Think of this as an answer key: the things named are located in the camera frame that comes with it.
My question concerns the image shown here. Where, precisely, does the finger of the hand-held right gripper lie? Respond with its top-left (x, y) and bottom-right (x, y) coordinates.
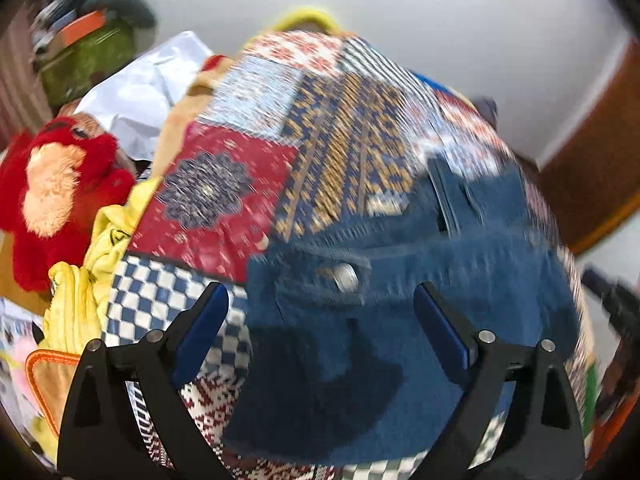
top-left (581, 268), bottom-right (621, 307)

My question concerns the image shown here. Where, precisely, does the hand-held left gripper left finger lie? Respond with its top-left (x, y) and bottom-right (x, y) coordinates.
top-left (57, 282), bottom-right (229, 480)

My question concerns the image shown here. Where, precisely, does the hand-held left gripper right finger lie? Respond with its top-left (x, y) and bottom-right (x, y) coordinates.
top-left (414, 282), bottom-right (586, 480)

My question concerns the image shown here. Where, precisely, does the blue denim jacket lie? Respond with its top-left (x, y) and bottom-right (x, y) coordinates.
top-left (222, 156), bottom-right (584, 467)

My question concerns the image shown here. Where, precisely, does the wooden wardrobe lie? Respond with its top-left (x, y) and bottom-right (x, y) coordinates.
top-left (537, 37), bottom-right (640, 257)

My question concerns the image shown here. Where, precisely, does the yellow cloth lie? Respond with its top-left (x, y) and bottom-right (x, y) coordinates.
top-left (42, 177), bottom-right (162, 357)

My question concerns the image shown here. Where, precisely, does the patchwork printed blanket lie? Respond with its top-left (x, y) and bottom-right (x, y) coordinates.
top-left (102, 30), bottom-right (597, 480)

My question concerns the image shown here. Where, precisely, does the orange-trimmed tan bag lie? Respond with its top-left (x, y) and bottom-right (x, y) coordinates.
top-left (24, 349), bottom-right (84, 437)

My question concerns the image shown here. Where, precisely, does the pink plush toy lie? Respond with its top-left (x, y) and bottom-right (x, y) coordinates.
top-left (9, 339), bottom-right (37, 392)

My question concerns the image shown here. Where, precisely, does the pile of papers and books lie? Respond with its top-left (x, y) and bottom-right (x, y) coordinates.
top-left (0, 297), bottom-right (47, 362)

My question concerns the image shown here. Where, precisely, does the red plush toy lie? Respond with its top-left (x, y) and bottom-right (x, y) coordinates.
top-left (0, 115), bottom-right (137, 292)

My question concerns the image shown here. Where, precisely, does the grey bag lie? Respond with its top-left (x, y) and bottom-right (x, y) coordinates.
top-left (472, 97), bottom-right (501, 127)

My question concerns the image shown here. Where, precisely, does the tan fleece blanket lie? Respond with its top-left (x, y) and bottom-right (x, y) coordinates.
top-left (150, 54), bottom-right (237, 177)

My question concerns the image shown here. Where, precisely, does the white cloth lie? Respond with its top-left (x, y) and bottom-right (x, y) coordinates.
top-left (75, 30), bottom-right (216, 161)

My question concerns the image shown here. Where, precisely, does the green storage box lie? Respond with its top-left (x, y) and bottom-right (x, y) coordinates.
top-left (39, 22), bottom-right (136, 111)

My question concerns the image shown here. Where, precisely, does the striped brown curtain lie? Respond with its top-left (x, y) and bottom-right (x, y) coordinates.
top-left (0, 4), bottom-right (57, 147)

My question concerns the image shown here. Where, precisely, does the orange box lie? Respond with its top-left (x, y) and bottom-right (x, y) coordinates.
top-left (59, 9), bottom-right (109, 46)

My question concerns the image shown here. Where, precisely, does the yellow pillow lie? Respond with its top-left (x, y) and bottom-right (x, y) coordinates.
top-left (272, 5), bottom-right (347, 36)

